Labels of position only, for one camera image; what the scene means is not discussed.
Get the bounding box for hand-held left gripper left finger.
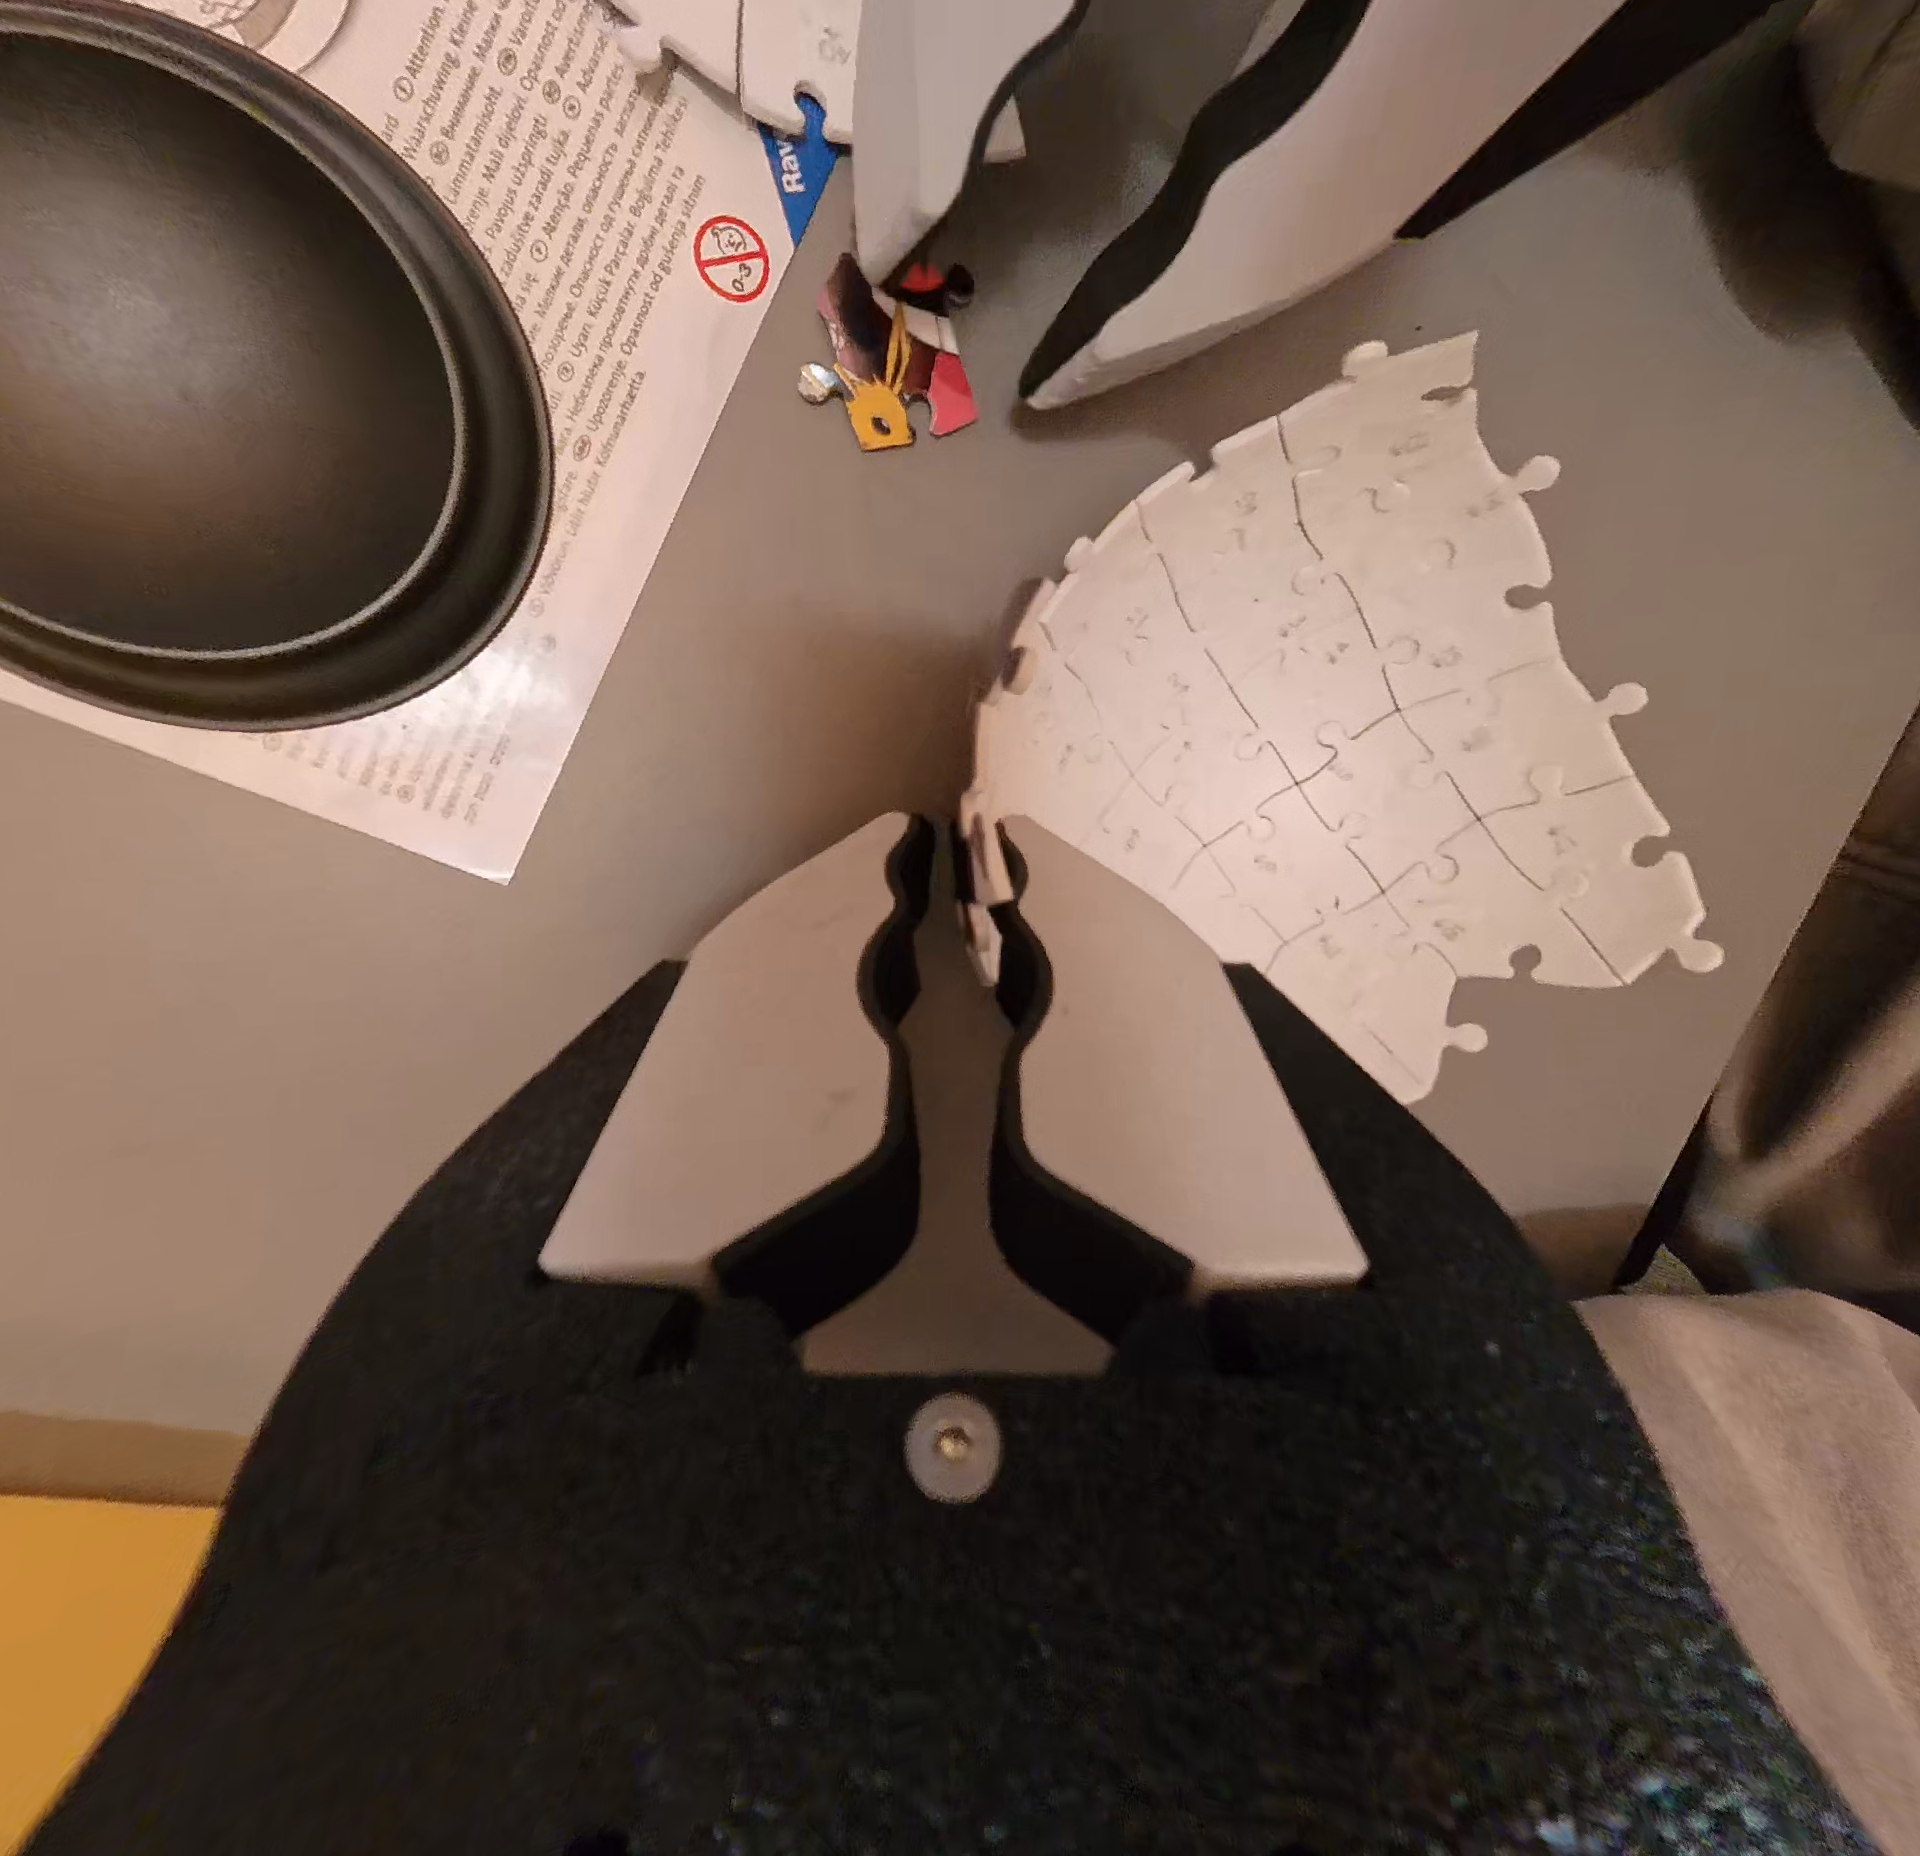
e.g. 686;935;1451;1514
538;810;939;1350

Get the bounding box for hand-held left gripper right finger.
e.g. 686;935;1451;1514
981;821;1370;1350

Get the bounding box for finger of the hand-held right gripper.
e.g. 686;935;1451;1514
848;0;1112;295
1017;0;1699;413

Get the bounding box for colourful printed puzzle piece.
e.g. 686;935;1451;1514
801;251;981;455

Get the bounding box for assembled white puzzle ball section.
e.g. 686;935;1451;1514
957;329;1728;1106

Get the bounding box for small joined white puzzle pieces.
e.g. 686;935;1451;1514
568;0;1031;166

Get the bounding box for printed paper instruction sheet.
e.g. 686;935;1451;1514
0;0;848;886

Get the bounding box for dark brown sofa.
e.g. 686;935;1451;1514
1619;0;1920;1295

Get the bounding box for light grey cloth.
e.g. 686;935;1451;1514
1576;1286;1920;1856

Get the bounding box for black plastic bowl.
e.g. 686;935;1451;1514
0;0;558;733

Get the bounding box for yellow box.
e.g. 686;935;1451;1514
0;1495;229;1856

